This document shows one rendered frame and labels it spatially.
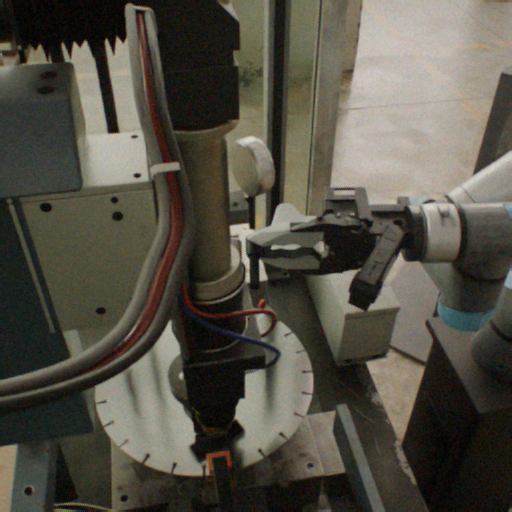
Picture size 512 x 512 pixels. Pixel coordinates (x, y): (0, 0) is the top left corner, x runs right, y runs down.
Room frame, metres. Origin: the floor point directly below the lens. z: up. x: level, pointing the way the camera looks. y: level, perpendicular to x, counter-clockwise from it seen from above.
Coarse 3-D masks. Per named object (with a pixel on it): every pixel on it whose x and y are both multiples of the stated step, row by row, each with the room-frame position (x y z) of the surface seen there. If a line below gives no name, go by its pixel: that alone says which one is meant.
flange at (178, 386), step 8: (176, 360) 0.59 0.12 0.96; (168, 368) 0.58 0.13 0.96; (176, 368) 0.58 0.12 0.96; (168, 376) 0.56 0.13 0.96; (176, 376) 0.56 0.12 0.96; (168, 384) 0.55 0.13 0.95; (176, 384) 0.55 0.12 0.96; (184, 384) 0.54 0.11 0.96; (176, 392) 0.53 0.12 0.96; (184, 392) 0.53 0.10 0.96
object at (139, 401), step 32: (160, 352) 0.62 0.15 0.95; (288, 352) 0.62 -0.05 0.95; (128, 384) 0.55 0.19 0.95; (160, 384) 0.55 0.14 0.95; (256, 384) 0.55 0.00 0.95; (288, 384) 0.55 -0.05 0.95; (128, 416) 0.50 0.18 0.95; (160, 416) 0.50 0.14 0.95; (256, 416) 0.50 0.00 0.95; (288, 416) 0.50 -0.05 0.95; (128, 448) 0.44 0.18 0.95; (160, 448) 0.44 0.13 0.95; (192, 448) 0.44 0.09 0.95; (224, 448) 0.44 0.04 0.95; (256, 448) 0.44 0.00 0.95
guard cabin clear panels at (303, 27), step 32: (256, 0) 1.05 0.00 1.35; (256, 32) 1.05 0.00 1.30; (0, 64) 0.97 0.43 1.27; (32, 64) 0.98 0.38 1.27; (128, 64) 1.01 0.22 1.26; (256, 64) 1.05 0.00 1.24; (96, 96) 1.00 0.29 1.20; (128, 96) 1.01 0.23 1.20; (256, 96) 1.05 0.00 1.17; (288, 96) 1.06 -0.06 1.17; (96, 128) 1.00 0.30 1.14; (128, 128) 1.01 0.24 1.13; (256, 128) 1.05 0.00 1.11; (288, 128) 1.07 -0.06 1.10; (288, 160) 1.07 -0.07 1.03; (288, 192) 1.07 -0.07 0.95; (256, 224) 1.05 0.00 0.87
